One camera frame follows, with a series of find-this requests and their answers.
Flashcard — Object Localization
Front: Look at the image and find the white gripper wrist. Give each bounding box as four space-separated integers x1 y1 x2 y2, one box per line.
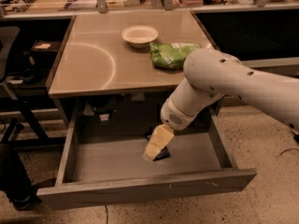
143 98 192 161

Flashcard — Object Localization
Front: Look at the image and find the dark blue rxbar wrapper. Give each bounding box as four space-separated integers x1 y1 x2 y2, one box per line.
144 134 170 161

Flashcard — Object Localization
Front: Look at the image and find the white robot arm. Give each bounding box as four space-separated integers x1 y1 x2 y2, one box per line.
143 48 299 161

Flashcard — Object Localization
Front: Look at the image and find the grey open drawer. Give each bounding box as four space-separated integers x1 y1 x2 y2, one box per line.
37 108 256 209

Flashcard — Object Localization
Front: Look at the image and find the green chip bag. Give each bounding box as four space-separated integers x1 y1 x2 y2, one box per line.
149 43 201 69

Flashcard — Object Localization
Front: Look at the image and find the white paper bowl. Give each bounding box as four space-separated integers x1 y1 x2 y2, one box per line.
121 25 158 49

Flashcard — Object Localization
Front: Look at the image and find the black box with label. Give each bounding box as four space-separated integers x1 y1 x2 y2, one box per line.
31 40 61 60

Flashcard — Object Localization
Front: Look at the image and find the dark object lower left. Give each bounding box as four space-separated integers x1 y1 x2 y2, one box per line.
0 143 37 211

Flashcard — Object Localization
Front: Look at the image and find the black office chair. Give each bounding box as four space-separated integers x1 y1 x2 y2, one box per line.
0 26 50 146

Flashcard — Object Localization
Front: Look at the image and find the black floor cable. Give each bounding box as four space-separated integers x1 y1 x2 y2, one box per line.
278 131 299 157

